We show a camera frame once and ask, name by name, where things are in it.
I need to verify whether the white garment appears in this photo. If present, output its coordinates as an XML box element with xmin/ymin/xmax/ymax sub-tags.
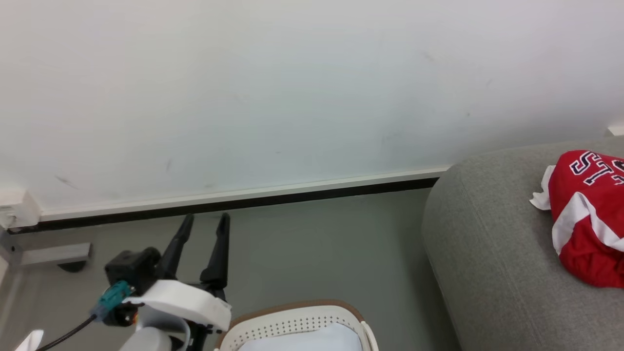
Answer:
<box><xmin>238</xmin><ymin>322</ymin><xmax>364</xmax><ymax>351</ymax></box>

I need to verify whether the cream perforated laundry basket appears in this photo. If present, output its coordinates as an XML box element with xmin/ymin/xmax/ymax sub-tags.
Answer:
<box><xmin>214</xmin><ymin>299</ymin><xmax>380</xmax><ymax>351</ymax></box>

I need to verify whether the white wall socket box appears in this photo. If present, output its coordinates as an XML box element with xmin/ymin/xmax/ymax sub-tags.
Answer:
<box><xmin>0</xmin><ymin>187</ymin><xmax>42</xmax><ymax>230</ymax></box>

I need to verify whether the grey fabric sofa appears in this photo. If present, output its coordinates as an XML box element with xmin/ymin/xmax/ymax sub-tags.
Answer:
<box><xmin>421</xmin><ymin>136</ymin><xmax>624</xmax><ymax>351</ymax></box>

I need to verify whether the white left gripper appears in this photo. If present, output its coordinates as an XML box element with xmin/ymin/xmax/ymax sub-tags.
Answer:
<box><xmin>122</xmin><ymin>212</ymin><xmax>233</xmax><ymax>334</ymax></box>

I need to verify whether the black camera cable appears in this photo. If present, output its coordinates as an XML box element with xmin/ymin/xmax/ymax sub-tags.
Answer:
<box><xmin>35</xmin><ymin>314</ymin><xmax>99</xmax><ymax>351</ymax></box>

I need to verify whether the red and white jersey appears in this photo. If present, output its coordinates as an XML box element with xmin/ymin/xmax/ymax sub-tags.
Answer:
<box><xmin>529</xmin><ymin>150</ymin><xmax>624</xmax><ymax>289</ymax></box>

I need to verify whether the grey metal frame post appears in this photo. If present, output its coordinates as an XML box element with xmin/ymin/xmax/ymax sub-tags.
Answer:
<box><xmin>0</xmin><ymin>228</ymin><xmax>26</xmax><ymax>351</ymax></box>

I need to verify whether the white and black baseboard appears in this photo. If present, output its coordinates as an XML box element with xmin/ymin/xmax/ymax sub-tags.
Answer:
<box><xmin>6</xmin><ymin>167</ymin><xmax>450</xmax><ymax>235</ymax></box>

